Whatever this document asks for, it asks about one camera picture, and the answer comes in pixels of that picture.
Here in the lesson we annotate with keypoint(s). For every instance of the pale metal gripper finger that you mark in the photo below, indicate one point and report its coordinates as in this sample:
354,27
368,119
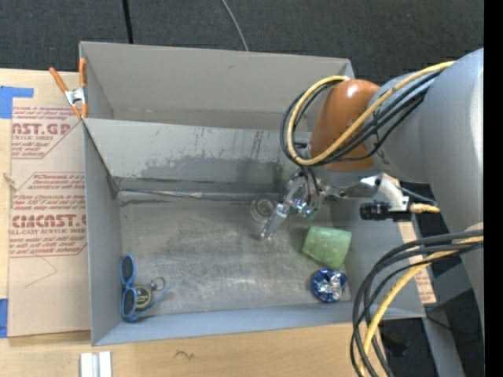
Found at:
275,222

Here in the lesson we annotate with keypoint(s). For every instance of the clear glass cup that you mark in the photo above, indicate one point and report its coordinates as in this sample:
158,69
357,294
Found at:
260,209

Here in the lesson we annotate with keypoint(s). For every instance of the pale green cup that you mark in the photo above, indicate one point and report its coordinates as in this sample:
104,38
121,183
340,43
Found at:
326,246

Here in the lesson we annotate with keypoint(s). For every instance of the grey metal bin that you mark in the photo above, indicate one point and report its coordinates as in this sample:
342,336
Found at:
212,249

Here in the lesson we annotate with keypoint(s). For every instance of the blue and silver crumpled packet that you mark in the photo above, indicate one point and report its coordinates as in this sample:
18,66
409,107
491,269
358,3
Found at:
328,286

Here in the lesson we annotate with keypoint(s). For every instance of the blue sunglasses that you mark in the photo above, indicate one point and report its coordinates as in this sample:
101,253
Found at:
128,269

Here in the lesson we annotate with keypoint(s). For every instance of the brown cardboard board red print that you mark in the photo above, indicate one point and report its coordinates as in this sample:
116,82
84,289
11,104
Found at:
47,273

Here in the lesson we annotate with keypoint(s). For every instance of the black cylinder on white bracket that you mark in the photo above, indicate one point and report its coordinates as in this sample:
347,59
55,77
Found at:
377,210

